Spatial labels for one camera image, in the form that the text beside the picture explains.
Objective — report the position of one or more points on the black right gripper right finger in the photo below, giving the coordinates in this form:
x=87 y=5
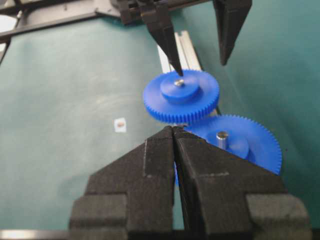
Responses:
x=225 y=197

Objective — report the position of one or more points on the black frame bar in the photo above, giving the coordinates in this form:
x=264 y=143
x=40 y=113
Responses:
x=23 y=16

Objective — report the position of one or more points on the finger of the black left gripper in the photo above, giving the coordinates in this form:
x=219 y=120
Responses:
x=230 y=17

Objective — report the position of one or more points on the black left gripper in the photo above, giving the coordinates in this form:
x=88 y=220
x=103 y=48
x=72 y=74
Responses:
x=155 y=14

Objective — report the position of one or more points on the green table mat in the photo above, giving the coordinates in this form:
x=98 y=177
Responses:
x=62 y=88

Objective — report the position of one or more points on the large blue gear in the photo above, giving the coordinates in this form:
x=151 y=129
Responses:
x=196 y=99

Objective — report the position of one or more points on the short steel shaft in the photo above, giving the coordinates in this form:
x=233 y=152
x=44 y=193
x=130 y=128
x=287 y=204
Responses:
x=179 y=82

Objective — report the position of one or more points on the white sticker on mat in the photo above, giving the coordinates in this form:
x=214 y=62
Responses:
x=120 y=125

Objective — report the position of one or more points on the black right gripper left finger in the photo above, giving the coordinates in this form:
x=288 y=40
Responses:
x=131 y=198

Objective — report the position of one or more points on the aluminium extrusion rail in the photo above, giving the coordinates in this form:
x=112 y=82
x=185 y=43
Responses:
x=186 y=52

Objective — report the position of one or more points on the long steel shaft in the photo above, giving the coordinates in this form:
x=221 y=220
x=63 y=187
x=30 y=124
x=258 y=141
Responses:
x=222 y=140

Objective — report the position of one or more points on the small blue gear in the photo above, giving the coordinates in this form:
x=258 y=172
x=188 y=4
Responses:
x=246 y=139

